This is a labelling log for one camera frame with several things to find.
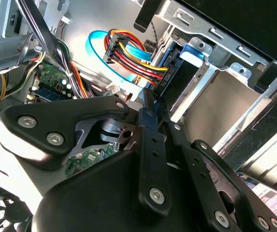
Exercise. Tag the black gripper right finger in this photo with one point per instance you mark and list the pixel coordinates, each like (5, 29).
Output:
(196, 169)

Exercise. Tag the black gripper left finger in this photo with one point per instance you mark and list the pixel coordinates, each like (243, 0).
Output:
(44, 120)

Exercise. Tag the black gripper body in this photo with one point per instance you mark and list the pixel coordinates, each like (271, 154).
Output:
(100, 198)

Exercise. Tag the hard disk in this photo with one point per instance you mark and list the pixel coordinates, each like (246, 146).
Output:
(190, 52)

